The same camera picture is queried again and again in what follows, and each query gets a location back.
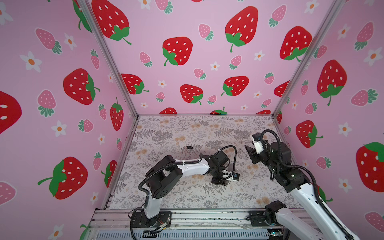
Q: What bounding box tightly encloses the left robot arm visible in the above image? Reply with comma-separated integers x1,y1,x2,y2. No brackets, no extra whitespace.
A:
138,149,240,219

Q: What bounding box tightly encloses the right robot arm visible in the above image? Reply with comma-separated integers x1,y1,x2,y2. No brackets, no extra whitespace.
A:
245,142,359,240

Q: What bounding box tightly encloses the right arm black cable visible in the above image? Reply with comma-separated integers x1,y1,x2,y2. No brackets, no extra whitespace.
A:
259,129,284,157

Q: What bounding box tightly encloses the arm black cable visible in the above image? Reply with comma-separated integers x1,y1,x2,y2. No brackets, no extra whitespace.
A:
259,129,284,157
218,145,238,175

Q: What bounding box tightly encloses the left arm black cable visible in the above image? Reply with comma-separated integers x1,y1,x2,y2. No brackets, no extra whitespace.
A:
218,145,238,175

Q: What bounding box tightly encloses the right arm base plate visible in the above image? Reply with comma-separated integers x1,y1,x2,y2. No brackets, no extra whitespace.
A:
246,211,283,227

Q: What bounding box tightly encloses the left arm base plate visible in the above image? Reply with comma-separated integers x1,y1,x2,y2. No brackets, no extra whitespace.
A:
131,211,172,228

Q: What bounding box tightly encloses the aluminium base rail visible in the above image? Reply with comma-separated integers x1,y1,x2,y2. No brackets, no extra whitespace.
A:
82,209,316,240

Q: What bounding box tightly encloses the right aluminium corner post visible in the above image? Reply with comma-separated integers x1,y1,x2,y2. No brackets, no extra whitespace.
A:
272,0,345,120

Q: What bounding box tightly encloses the aluminium corner post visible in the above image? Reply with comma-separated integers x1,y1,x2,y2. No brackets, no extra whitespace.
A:
272,0,345,120
78,0,139,120

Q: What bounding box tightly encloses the left aluminium corner post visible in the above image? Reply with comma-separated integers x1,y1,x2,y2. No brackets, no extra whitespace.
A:
78,0,139,120

